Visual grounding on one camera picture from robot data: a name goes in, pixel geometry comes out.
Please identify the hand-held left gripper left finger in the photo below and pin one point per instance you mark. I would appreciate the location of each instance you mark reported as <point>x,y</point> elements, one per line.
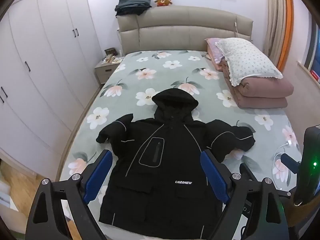
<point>98,177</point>

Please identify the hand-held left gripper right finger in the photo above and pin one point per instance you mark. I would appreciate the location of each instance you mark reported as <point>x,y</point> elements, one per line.
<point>215,177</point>

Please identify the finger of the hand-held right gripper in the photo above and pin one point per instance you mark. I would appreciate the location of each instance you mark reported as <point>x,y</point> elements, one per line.
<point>247,172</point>
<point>290,163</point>

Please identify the black hooded jacket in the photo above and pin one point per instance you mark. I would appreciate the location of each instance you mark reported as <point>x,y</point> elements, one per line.
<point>162,187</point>

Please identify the dark folded clothes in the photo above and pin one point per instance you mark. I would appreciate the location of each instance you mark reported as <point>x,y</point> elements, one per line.
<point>133,5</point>

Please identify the floral green bed sheet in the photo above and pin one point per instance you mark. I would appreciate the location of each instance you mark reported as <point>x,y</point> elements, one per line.
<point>215,110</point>

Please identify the folded pink quilt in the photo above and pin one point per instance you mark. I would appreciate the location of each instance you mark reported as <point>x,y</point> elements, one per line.
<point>262,92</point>

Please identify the red book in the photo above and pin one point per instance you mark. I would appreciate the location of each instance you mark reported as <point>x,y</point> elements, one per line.
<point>315,76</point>

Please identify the white nightstand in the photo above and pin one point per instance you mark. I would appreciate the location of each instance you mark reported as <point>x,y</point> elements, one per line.
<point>106,71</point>

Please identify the white floral pillow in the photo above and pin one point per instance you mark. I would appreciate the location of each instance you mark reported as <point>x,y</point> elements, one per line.
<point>247,57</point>

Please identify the white wardrobe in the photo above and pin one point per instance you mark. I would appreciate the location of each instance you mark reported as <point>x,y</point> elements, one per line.
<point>37,67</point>

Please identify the small brown box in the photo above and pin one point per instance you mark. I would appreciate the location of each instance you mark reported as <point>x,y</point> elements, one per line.
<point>110,51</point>

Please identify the pink pillow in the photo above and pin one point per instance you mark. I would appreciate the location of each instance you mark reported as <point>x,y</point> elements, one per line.
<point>212,50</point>

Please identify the beige curtain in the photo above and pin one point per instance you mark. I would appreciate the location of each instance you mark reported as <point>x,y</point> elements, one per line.
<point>273,17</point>

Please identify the beige padded headboard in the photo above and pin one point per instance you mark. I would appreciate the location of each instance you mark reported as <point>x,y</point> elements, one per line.
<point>175,30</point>

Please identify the brown plush toy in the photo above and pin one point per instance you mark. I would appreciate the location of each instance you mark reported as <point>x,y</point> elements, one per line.
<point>163,1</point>

